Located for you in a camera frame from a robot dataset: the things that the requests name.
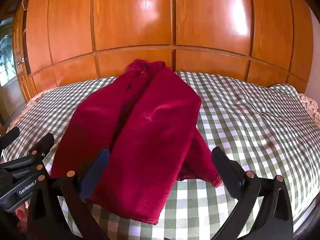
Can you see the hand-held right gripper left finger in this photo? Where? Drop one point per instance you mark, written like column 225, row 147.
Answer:
column 97, row 172

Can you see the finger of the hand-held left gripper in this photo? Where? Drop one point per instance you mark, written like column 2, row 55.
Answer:
column 37, row 152
column 11, row 133

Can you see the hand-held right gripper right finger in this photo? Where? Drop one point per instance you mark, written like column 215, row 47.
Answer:
column 231, row 177

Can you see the red velvet garment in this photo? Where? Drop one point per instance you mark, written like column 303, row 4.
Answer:
column 150, row 130

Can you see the floral bedding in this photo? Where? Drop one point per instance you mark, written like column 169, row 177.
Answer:
column 23, row 110
column 310, row 107

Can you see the wooden glazed door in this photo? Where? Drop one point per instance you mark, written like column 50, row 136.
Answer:
column 8, row 62

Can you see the wooden wardrobe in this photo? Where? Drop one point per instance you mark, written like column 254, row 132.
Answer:
column 150, row 17

